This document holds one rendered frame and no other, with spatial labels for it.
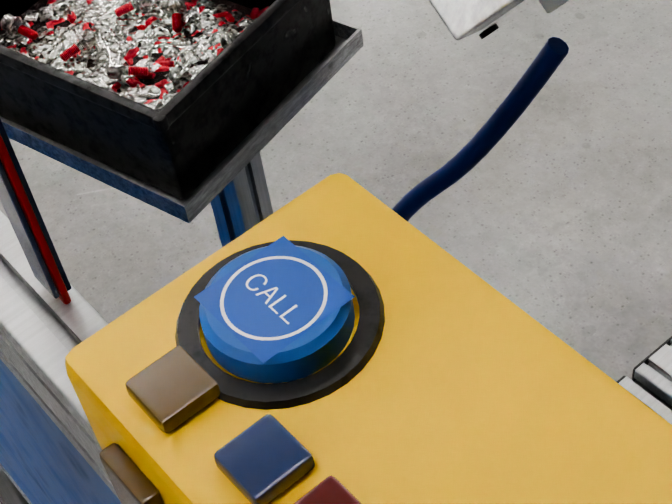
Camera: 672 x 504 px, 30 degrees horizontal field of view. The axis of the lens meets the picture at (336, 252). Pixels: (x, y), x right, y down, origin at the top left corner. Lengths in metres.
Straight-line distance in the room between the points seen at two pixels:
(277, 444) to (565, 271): 1.45
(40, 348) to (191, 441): 0.32
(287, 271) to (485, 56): 1.75
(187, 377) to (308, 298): 0.04
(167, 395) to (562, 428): 0.10
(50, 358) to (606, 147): 1.38
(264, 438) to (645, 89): 1.73
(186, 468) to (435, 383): 0.06
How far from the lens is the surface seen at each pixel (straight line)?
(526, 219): 1.81
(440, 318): 0.33
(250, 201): 0.85
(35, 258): 0.62
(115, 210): 1.92
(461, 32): 0.64
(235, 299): 0.33
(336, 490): 0.29
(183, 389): 0.32
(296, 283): 0.33
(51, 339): 0.63
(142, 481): 0.33
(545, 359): 0.32
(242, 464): 0.30
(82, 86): 0.73
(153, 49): 0.82
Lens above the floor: 1.33
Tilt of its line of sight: 48 degrees down
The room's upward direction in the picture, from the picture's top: 10 degrees counter-clockwise
